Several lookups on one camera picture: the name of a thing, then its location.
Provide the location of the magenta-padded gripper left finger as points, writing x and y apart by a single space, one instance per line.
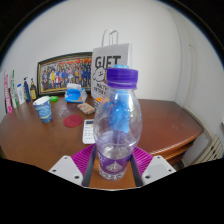
66 168

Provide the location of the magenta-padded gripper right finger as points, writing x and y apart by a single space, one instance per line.
158 168

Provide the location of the clear purple-capped water bottle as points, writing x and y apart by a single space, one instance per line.
117 133

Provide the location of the white remote control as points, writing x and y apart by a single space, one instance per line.
88 131

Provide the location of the flat round red coaster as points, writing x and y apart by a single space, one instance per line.
73 121

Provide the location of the white radiator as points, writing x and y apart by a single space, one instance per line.
215 148

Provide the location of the blue patterned paper cup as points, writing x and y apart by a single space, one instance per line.
44 111

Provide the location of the small floral patterned box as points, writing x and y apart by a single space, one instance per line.
86 108

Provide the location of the small green box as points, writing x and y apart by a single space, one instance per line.
54 98

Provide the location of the blue tissue pack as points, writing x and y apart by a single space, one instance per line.
75 95

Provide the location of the yellow-labelled dark pump bottle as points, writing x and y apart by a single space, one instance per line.
33 91

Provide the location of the white bottle with blue cap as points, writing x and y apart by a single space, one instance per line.
21 95

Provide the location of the long pink box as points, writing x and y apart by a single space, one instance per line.
8 95

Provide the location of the dark-framed group photo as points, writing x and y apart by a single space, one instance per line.
65 73

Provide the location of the white printed paper bag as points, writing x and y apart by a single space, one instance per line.
111 53

